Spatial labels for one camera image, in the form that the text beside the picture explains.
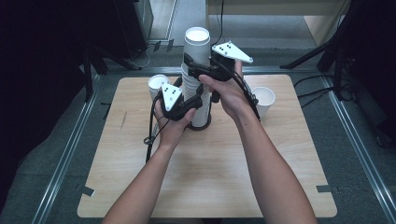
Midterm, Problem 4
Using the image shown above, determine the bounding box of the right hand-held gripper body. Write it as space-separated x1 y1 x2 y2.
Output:
188 40 254 82

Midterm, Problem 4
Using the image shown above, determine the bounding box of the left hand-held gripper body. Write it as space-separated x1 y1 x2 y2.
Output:
160 82 204 122

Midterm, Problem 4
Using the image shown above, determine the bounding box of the tall stack of paper cups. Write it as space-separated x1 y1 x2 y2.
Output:
180 63 213 128

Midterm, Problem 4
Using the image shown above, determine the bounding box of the white paper cup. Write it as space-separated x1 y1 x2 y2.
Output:
183 26 212 67
250 86 276 120

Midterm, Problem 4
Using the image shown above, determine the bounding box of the black double cup holder rack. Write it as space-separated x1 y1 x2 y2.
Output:
185 105 213 132

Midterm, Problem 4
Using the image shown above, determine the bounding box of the person's right hand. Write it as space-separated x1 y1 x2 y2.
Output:
199 61 260 124

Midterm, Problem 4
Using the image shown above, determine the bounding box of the person's left hand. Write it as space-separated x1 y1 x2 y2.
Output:
154 101 197 147

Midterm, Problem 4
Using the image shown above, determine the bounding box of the short stack of paper cups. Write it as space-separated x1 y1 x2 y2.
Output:
148 74 171 101

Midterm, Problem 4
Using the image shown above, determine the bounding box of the dark cabinet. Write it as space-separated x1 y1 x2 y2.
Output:
113 0 154 61

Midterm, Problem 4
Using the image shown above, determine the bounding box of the black floor tape strip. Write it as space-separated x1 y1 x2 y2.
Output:
99 102 113 121

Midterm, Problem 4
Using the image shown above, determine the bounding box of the black tripod stand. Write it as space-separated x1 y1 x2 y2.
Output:
279 0 359 101

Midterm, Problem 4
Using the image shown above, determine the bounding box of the black metal stand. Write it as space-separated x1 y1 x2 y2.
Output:
81 46 143 104

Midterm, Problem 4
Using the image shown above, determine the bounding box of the light wooden furniture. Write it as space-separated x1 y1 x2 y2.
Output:
206 0 353 48

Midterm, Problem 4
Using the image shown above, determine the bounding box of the hanging black cable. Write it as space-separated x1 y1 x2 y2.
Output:
213 0 226 47

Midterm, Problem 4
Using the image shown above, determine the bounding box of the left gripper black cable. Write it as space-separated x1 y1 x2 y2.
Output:
143 92 163 164

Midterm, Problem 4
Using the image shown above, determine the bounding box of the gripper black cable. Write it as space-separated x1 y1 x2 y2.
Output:
143 92 163 164
218 60 262 121

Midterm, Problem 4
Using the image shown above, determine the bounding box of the white cable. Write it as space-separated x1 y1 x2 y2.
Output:
130 43 157 68

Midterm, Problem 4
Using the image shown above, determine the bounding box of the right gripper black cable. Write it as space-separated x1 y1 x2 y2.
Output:
218 60 262 121

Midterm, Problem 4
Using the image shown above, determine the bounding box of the metal floor rail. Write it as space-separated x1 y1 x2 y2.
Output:
320 76 396 224
102 65 325 76
31 74 103 224

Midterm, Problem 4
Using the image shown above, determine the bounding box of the black floor cable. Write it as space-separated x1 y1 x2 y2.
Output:
292 74 327 89
297 87 334 100
300 91 332 107

